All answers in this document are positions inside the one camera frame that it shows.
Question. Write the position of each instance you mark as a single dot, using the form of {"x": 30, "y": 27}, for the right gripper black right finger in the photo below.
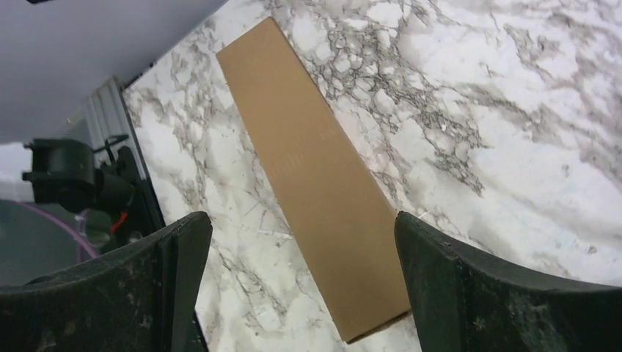
{"x": 465, "y": 299}

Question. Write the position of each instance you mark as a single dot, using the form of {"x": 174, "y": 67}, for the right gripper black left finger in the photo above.
{"x": 139, "y": 297}

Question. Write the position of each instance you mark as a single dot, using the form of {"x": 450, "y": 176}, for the brown cardboard box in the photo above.
{"x": 338, "y": 215}

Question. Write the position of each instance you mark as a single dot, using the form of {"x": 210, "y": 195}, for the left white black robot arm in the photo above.
{"x": 83, "y": 180}

